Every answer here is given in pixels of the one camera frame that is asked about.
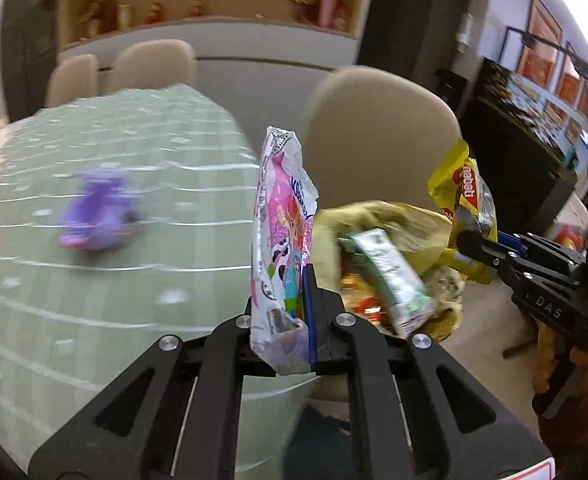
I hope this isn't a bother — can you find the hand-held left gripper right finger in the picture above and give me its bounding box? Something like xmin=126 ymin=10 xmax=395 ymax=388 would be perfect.
xmin=301 ymin=262 xmax=557 ymax=480

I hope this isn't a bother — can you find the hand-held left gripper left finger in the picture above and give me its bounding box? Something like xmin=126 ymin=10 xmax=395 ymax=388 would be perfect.
xmin=26 ymin=297 xmax=279 ymax=480

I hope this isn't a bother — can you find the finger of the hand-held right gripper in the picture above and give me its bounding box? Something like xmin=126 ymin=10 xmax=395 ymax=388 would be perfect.
xmin=455 ymin=229 xmax=583 ymax=294
xmin=496 ymin=231 xmax=588 ymax=279

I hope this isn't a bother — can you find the yellow snack packet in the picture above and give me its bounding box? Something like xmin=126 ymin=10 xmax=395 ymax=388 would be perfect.
xmin=426 ymin=140 xmax=499 ymax=286

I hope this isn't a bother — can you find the green white snack packet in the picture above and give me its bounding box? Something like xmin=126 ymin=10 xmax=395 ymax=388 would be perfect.
xmin=338 ymin=227 xmax=438 ymax=339

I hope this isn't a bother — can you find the pink white tissue packet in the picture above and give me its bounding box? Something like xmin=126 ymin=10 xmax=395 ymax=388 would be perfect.
xmin=250 ymin=126 xmax=321 ymax=376

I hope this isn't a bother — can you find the black cabinet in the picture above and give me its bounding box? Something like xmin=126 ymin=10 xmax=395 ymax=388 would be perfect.
xmin=460 ymin=57 xmax=588 ymax=243

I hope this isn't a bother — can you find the green checked tablecloth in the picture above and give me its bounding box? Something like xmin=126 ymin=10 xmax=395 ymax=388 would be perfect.
xmin=0 ymin=85 xmax=319 ymax=471

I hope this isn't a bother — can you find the colourful picture board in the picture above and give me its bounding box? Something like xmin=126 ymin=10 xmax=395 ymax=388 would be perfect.
xmin=481 ymin=59 xmax=588 ymax=149

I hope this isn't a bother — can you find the beige chair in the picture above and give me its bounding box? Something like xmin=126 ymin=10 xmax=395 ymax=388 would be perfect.
xmin=105 ymin=39 xmax=198 ymax=97
xmin=45 ymin=54 xmax=100 ymax=109
xmin=300 ymin=66 xmax=463 ymax=403

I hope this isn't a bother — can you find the purple plastic toy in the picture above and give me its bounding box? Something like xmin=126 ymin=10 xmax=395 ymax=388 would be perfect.
xmin=56 ymin=169 xmax=143 ymax=252

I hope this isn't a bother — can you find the wooden shelf cabinet unit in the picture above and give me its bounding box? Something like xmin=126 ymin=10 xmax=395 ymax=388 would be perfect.
xmin=56 ymin=0 xmax=381 ymax=111

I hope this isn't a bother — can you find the red brown flower decoration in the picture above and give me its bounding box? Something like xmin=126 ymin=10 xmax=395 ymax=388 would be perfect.
xmin=290 ymin=0 xmax=351 ymax=29

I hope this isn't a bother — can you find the dark glass door cabinet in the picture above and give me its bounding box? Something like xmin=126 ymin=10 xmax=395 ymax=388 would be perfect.
xmin=0 ymin=0 xmax=64 ymax=122

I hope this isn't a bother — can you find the white wall intercom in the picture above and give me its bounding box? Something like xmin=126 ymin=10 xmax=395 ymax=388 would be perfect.
xmin=456 ymin=12 xmax=475 ymax=54

